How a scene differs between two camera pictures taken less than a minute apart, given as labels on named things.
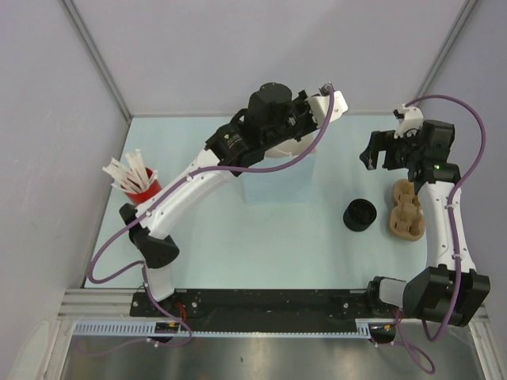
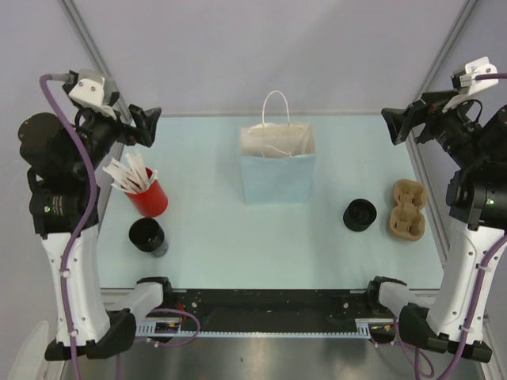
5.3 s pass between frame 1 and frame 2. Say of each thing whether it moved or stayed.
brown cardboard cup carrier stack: stayed
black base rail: stayed
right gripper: moved
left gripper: moved
